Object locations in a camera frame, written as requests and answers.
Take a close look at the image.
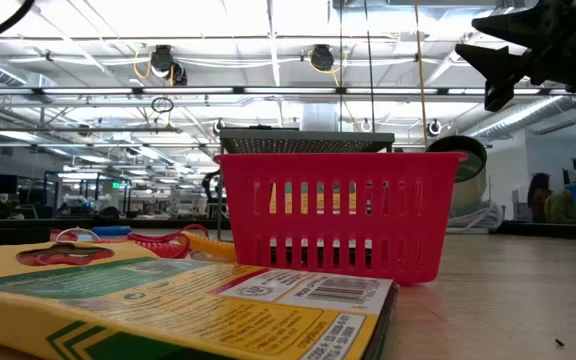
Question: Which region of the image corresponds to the white coiled lamp cable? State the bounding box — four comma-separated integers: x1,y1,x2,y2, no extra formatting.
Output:
446,199,505,235

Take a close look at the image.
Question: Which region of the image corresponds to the red plastic basket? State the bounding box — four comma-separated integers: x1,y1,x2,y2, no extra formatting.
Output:
213,150,470,287

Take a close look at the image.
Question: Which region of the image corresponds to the silver ventilation duct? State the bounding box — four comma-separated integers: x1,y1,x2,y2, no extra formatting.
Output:
467,93,576,143

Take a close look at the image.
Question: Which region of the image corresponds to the red rubber band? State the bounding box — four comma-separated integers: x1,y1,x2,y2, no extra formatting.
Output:
17,244,114,267

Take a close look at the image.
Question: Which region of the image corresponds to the grey perforated metal shelf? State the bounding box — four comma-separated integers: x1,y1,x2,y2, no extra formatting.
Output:
215,127,397,236

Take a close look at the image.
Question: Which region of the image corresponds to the long ceiling light bar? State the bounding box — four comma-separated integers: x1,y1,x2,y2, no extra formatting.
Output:
0,85,576,97

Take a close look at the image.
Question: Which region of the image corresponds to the person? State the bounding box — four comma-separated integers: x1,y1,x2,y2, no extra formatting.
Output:
526,171,553,224
544,174,576,225

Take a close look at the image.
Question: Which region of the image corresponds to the large ceiling cable reel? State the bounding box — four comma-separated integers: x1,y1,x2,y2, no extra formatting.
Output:
149,44,189,87
309,43,336,72

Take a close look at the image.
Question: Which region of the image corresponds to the black hanging cable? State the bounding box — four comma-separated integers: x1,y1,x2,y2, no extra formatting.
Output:
363,0,377,135

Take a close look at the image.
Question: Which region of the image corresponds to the yellow crayon box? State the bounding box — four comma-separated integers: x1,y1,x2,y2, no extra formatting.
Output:
267,180,358,216
0,240,400,360

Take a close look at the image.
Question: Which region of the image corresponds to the black cable loop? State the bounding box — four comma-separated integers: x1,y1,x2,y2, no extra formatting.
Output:
150,95,176,114

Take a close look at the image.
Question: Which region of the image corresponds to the blue coil keychain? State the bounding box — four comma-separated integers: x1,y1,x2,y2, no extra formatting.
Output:
91,225,133,238

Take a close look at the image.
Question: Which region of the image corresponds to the yellow coil keychain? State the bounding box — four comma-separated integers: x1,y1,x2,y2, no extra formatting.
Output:
181,229,238,263

